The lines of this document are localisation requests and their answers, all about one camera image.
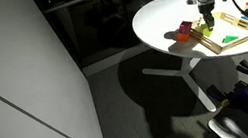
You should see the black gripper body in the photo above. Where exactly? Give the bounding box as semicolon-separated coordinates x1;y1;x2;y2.
196;0;216;17

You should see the magenta cube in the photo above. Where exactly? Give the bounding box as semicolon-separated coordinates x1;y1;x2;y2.
177;19;194;36

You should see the orange cube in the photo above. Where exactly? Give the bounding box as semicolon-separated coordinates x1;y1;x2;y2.
175;31;192;44

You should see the wooden tray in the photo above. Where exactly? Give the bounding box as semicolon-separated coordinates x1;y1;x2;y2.
185;6;248;59

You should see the green triangle block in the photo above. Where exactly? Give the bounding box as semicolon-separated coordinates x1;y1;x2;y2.
220;33;240;44

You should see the white table base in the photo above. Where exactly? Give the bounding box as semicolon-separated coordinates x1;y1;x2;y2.
141;54;218;123

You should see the dark spring clamp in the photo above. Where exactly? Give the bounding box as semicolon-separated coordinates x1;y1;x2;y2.
205;81;232;109

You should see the black flat plate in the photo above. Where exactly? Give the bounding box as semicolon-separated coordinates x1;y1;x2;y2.
206;110;248;138

